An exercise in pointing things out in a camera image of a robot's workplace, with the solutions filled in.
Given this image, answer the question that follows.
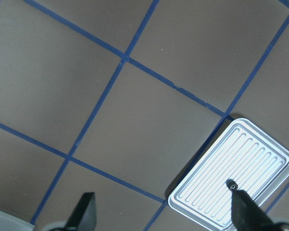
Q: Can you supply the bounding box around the black bearing gear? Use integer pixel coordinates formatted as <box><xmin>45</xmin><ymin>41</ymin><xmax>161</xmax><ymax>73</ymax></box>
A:
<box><xmin>226</xmin><ymin>179</ymin><xmax>238</xmax><ymax>192</ymax></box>

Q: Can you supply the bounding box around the silver ribbed metal tray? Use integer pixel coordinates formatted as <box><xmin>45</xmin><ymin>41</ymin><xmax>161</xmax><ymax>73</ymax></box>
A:
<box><xmin>168</xmin><ymin>118</ymin><xmax>289</xmax><ymax>231</ymax></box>

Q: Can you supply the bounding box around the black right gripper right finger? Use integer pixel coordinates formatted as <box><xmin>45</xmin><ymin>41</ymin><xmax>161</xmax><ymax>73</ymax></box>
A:
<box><xmin>231</xmin><ymin>190</ymin><xmax>279</xmax><ymax>229</ymax></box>

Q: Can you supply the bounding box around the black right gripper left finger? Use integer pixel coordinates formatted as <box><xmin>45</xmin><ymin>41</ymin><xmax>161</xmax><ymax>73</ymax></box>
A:
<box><xmin>65</xmin><ymin>192</ymin><xmax>97</xmax><ymax>229</ymax></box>

